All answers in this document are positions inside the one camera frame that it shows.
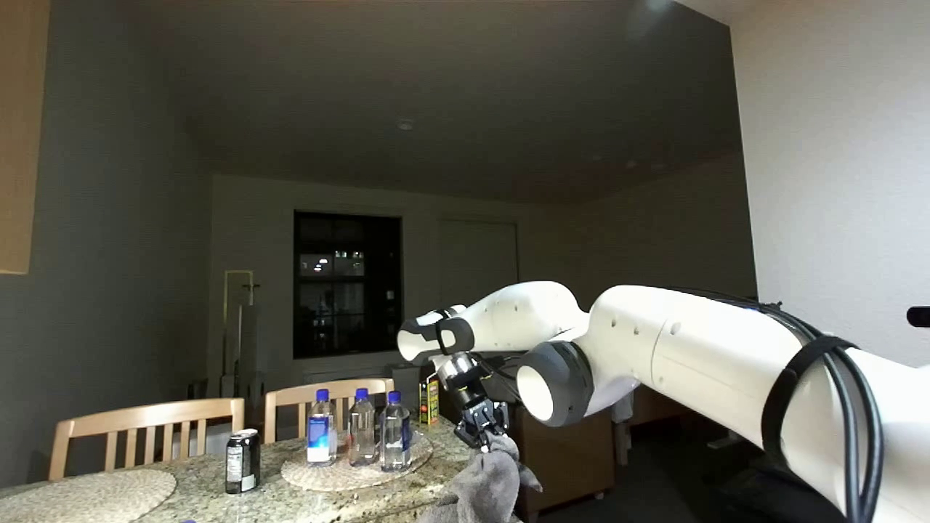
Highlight right wooden chair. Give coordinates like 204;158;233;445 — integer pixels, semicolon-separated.
265;377;396;445

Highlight clear water bottle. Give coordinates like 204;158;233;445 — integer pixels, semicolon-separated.
348;386;379;466
382;389;411;470

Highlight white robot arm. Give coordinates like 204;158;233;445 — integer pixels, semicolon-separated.
396;281;930;523

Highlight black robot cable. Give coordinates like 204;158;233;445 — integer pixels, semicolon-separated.
743;300;886;523

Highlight dark window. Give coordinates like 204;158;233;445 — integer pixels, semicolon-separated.
293;211;403;358

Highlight middle clear water bottle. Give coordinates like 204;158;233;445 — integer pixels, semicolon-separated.
348;386;379;466

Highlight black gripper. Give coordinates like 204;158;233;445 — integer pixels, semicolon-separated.
451;380;510;450

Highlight water bottle blue label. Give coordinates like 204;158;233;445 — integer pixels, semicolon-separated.
305;389;338;466

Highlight brown sofa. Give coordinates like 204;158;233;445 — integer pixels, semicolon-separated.
512;410;616;523

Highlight right clear water bottle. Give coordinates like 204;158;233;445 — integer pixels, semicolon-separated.
382;389;411;470

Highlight dark glass jar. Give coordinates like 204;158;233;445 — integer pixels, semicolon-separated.
223;426;263;495

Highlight wooden chair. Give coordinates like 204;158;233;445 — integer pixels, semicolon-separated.
265;377;396;445
49;397;244;479

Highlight grey towel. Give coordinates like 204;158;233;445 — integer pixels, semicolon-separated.
418;434;544;523

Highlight left wooden chair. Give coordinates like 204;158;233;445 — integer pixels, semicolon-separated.
49;397;244;479

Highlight yellow green carton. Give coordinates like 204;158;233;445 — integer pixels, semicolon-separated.
418;377;441;426

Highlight floor lamp stand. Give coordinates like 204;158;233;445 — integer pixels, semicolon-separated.
220;269;260;394

